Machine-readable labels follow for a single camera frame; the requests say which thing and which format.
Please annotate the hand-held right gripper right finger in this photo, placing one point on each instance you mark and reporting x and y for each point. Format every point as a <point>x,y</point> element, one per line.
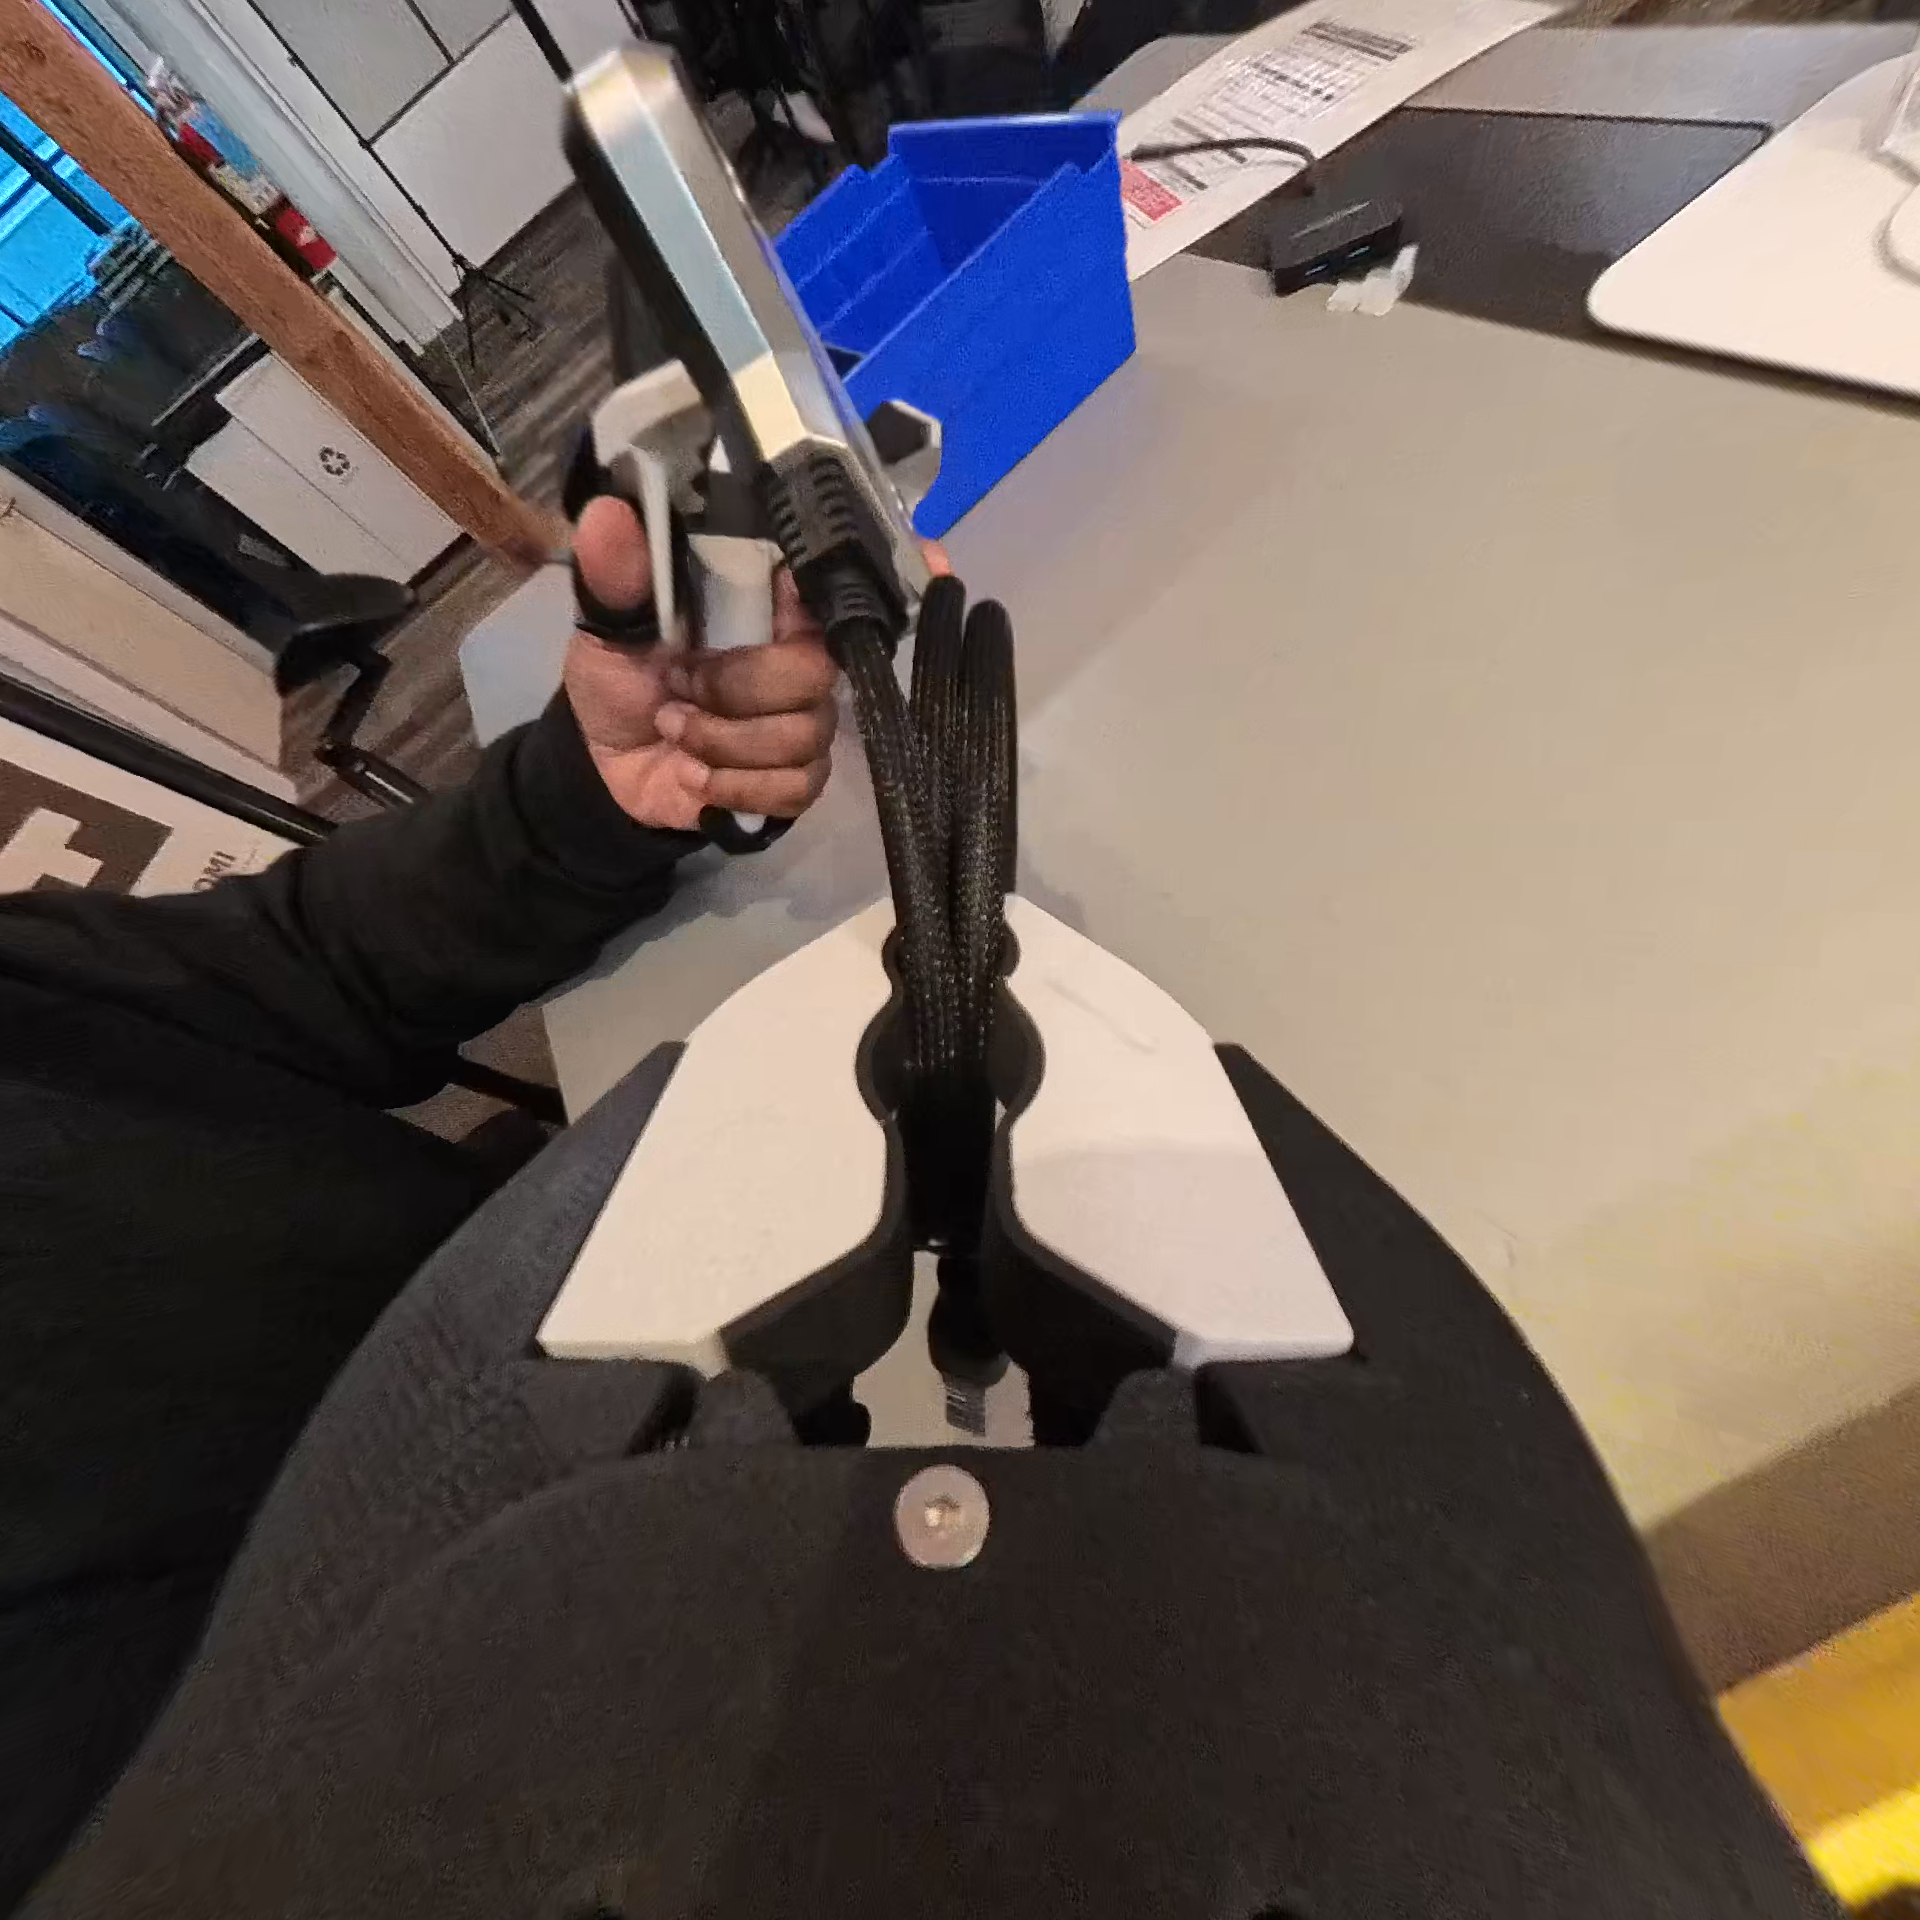
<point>1170,1184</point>

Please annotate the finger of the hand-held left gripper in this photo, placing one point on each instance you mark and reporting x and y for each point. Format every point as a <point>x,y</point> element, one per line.
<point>646,405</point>
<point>921,435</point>

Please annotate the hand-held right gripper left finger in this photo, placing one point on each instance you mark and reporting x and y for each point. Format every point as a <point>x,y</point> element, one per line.
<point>720,1170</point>

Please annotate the black hdmi switch box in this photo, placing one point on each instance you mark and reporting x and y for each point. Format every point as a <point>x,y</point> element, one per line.
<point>704,255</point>

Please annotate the blue plastic bin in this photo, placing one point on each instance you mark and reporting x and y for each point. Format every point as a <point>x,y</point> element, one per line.
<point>991,283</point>

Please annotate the yellow plastic bin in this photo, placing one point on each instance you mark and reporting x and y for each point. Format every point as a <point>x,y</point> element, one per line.
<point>1846,1770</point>

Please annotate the person's left forearm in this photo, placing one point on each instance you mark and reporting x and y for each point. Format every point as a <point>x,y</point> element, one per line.
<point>375,930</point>

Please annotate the black usb hub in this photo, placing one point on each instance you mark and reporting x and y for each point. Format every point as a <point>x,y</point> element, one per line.
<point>1336,240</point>

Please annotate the person's left hand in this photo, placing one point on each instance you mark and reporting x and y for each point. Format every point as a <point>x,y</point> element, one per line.
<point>720,735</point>

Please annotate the white recycling cabinet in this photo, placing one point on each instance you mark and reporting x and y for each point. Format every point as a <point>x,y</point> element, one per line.
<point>329,465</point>

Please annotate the wooden beam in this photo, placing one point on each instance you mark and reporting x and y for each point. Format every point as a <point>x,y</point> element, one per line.
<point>299,338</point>

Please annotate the black stool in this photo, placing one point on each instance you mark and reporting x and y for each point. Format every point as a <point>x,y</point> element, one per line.
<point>339,608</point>

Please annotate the white paper sheet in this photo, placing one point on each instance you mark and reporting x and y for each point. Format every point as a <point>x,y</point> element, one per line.
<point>1277,90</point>

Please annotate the person's torso in black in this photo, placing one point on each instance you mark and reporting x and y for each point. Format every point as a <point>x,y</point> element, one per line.
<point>181,1349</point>

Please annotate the black desk mat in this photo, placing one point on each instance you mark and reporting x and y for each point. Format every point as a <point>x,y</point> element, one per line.
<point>1501,211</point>

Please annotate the framed sign large print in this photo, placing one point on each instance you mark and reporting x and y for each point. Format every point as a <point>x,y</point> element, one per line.
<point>90,840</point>

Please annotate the white wall cabinet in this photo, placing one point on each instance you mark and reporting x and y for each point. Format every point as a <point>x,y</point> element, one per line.
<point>495,135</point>

